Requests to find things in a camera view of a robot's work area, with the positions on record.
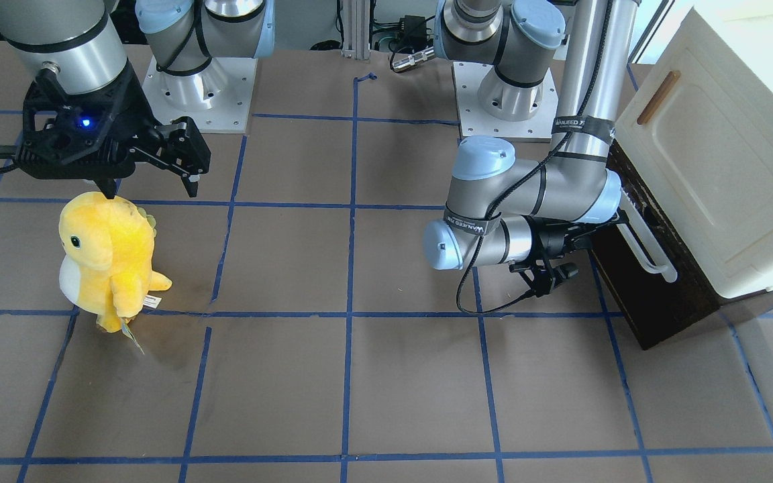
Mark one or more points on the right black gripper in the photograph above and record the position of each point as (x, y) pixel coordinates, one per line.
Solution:
(137, 107)

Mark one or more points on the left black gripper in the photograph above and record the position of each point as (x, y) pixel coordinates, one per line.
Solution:
(550, 243)

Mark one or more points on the white drawer handle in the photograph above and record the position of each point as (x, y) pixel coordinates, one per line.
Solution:
(643, 243)

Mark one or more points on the dark brown wooden drawer cabinet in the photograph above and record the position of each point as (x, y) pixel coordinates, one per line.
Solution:
(656, 309)

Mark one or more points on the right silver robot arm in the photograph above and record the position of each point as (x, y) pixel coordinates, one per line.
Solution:
(78, 40)

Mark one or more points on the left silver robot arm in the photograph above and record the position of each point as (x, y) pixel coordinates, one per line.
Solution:
(503, 209)

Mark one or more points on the yellow plush dinosaur toy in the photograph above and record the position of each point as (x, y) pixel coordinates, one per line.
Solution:
(107, 268)

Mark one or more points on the cream plastic storage box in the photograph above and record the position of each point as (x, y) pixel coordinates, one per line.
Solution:
(699, 131)

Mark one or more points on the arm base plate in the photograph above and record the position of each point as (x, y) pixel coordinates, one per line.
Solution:
(218, 98)
(489, 106)

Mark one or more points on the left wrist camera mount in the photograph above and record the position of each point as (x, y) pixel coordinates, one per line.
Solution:
(543, 279)

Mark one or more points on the aluminium frame post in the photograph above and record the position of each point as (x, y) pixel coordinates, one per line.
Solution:
(356, 29)

